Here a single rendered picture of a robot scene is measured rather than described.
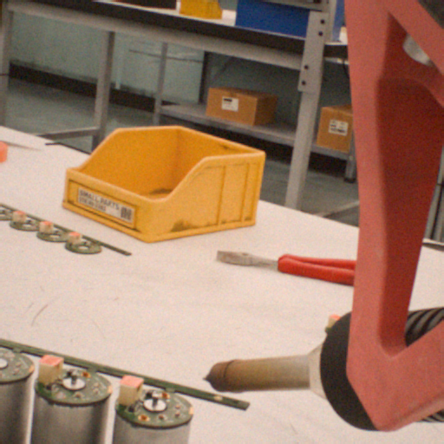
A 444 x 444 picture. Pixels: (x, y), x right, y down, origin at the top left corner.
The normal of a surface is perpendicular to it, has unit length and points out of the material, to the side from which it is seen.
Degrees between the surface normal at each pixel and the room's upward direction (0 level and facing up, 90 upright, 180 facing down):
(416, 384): 99
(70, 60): 90
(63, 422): 90
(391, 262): 94
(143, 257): 0
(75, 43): 90
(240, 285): 0
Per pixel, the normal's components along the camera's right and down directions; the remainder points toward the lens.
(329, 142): -0.47, 0.13
